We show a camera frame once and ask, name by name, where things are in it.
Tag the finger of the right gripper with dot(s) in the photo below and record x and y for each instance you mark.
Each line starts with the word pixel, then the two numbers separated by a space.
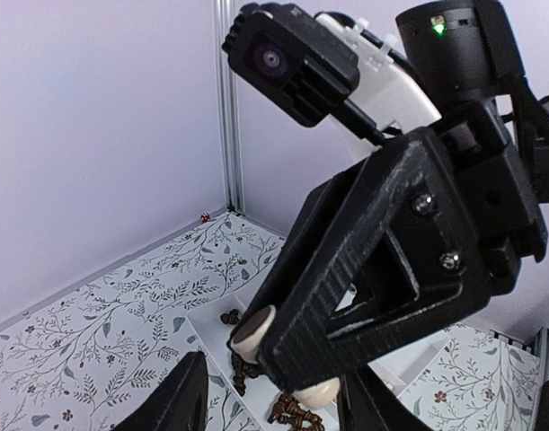
pixel 320 256
pixel 420 268

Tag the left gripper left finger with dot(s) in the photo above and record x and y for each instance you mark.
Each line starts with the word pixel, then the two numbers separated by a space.
pixel 180 402

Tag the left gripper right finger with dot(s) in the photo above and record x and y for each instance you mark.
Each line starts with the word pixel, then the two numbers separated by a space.
pixel 366 404

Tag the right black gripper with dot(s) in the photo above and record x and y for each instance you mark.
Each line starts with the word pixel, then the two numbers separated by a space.
pixel 497 190

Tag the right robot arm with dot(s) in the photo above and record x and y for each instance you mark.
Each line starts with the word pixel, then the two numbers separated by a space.
pixel 465 51

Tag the pile of dark chess pieces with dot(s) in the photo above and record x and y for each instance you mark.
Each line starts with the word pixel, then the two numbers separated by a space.
pixel 260 397

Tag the floral patterned table mat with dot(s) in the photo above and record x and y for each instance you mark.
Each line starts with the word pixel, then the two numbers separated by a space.
pixel 90 358

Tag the front aluminium rail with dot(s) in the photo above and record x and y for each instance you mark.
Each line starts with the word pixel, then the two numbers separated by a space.
pixel 523 382

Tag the right aluminium frame post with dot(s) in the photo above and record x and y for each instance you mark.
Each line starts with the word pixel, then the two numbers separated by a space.
pixel 229 125

